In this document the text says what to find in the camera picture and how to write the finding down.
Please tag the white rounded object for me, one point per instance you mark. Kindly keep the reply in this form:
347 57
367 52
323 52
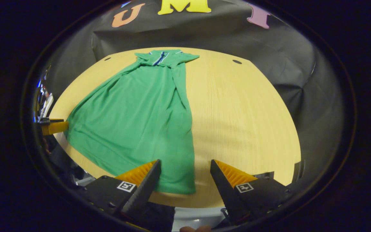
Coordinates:
198 216

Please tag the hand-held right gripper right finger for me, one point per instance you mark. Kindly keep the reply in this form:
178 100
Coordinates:
224 190

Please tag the black backdrop cloth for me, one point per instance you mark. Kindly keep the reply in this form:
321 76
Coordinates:
237 35

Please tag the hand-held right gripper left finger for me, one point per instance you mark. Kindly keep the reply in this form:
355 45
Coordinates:
142 190

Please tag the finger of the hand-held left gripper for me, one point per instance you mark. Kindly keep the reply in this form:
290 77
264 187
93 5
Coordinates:
55 127

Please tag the green T-shirt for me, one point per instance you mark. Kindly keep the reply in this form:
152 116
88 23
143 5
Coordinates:
134 122

